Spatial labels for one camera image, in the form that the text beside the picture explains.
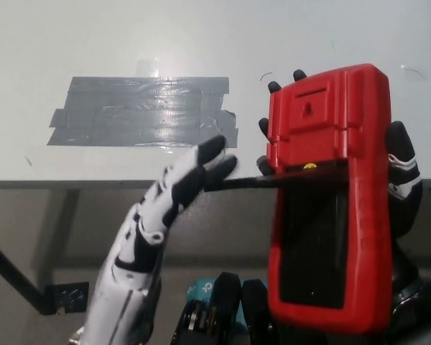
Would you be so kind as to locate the grey duct tape patch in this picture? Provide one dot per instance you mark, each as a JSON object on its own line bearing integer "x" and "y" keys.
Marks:
{"x": 129, "y": 111}

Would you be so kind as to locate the white and black left hand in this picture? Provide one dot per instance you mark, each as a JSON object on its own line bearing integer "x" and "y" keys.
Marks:
{"x": 136, "y": 251}

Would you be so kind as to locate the black table leg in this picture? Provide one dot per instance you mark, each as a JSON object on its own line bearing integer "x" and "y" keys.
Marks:
{"x": 10, "y": 269}

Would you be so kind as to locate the red digital multimeter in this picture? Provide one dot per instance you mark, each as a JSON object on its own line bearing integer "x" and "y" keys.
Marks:
{"x": 366, "y": 179}

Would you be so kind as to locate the black right hand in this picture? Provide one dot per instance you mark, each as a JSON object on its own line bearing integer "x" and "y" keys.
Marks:
{"x": 404, "y": 187}

